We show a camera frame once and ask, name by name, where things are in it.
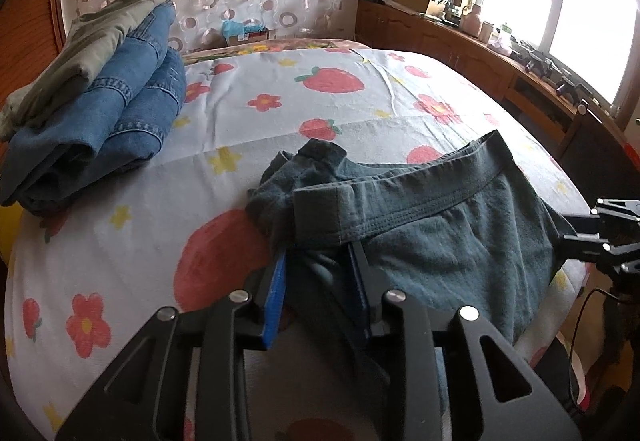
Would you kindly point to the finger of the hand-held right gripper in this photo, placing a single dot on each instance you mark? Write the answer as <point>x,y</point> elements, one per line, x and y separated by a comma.
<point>620,210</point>
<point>600,243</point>

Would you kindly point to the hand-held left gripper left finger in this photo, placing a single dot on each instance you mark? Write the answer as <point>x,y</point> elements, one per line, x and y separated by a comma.
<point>275,301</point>

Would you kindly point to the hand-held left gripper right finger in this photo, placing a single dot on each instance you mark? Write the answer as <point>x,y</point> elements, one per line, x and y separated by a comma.
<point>357,291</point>

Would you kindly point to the teal pants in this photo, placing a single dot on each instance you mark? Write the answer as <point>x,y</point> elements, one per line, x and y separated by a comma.
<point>450,251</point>

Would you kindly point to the folded olive pants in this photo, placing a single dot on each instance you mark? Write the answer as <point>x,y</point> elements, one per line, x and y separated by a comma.
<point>85,51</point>

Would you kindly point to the strawberry print bed sheet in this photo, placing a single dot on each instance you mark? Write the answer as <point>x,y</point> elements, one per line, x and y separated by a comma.
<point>150,231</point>

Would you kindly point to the pile of dark gadgets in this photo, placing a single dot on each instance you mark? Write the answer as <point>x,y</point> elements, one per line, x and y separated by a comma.
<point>550,68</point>

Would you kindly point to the green lid bottle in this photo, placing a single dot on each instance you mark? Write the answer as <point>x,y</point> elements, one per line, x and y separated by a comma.
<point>506,38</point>

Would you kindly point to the white cup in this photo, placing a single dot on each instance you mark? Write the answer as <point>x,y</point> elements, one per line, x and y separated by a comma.
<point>487,32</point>

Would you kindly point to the wooden cabinet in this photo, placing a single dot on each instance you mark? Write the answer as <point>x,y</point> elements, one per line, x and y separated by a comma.
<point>450,51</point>

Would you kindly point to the folded blue jeans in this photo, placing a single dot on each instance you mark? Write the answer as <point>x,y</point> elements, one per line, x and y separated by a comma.
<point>115,121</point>

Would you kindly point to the pink jar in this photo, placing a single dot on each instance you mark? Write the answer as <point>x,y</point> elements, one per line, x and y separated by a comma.
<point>471,20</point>

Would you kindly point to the floral blanket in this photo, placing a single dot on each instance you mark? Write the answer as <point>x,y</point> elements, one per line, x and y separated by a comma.
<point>280,46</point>

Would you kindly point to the small cardboard box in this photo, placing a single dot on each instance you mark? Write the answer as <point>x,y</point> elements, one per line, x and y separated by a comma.
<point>250,38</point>

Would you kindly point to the yellow cloth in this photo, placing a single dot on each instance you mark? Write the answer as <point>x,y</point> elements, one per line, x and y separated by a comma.
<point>9,233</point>

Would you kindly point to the light blue plastic bag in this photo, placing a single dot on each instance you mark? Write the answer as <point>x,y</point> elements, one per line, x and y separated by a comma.
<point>240,27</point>

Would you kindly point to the flat cardboard box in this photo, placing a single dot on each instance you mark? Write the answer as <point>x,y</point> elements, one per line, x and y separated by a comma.
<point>415,1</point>

